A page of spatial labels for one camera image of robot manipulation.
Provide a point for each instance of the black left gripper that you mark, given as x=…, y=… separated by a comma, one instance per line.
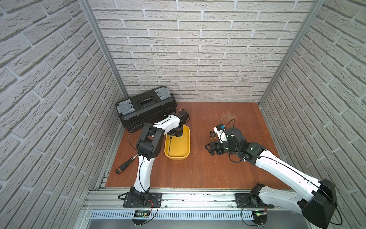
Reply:
x=176, y=132

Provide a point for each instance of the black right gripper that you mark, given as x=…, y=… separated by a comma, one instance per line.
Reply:
x=211, y=148

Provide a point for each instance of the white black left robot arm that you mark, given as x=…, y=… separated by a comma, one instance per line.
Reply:
x=149, y=146

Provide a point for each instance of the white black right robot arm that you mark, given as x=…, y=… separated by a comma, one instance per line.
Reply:
x=314, y=199

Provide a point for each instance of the yellow plastic storage tray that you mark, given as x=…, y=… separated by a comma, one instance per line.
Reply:
x=180, y=148

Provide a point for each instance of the black plastic toolbox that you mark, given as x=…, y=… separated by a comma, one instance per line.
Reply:
x=149, y=107

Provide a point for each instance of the right controller circuit board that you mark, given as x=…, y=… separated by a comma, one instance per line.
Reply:
x=259, y=218

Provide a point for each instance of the controller circuit board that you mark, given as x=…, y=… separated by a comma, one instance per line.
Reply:
x=140, y=217
x=259, y=218

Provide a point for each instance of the left controller circuit board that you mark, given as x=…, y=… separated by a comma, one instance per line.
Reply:
x=140, y=217

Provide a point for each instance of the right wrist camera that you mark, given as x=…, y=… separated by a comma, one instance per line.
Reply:
x=220, y=131

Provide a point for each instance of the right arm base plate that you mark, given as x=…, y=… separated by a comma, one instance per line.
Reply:
x=250, y=201

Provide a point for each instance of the aluminium front rail frame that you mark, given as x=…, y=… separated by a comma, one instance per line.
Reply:
x=180, y=208

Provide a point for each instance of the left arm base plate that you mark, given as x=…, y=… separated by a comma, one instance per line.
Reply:
x=138, y=199

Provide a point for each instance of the black orange screwdriver handle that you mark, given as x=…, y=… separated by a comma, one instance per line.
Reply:
x=125, y=165

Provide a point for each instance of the aluminium left corner post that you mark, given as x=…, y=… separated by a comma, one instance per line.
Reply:
x=103, y=45

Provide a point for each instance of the aluminium corner post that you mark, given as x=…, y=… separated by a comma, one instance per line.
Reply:
x=103, y=45
x=313, y=12

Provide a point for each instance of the aluminium right corner post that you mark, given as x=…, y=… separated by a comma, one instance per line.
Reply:
x=313, y=12

